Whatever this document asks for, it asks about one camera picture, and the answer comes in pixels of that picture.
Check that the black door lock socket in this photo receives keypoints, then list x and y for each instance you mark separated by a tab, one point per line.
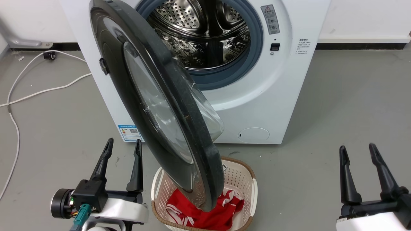
275	47

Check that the small black floor fitting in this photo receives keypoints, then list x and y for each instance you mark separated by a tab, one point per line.
49	55

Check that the blue-grey rubber door gasket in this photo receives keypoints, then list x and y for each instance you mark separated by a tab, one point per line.
254	54

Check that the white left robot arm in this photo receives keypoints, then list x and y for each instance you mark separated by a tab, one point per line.
102	229

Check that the printed text label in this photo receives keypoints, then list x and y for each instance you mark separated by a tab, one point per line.
302	46

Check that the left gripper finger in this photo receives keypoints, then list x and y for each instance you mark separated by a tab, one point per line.
137	173
102	163

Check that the beige plastic laundry basket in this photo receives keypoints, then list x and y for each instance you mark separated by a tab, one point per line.
239	179

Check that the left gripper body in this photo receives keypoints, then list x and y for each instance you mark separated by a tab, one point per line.
125	210

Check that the white front-load washing machine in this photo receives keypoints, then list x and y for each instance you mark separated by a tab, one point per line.
260	106

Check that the blue energy label sticker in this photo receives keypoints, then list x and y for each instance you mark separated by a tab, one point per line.
129	133

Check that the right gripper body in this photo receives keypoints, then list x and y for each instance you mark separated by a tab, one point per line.
375	218

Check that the round white filter cover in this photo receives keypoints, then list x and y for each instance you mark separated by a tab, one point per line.
253	135

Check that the dark round washing machine door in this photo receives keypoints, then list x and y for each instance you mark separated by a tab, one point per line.
135	106

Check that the stainless steel perforated drum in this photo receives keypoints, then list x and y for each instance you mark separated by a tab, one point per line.
192	19

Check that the red and white garment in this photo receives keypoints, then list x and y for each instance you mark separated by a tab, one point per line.
205	221

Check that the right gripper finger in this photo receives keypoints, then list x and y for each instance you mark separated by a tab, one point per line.
348	183
385	176

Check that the grey warning sticker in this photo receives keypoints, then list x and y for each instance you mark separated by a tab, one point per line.
270	19

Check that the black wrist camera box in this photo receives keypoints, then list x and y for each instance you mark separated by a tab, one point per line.
90	195

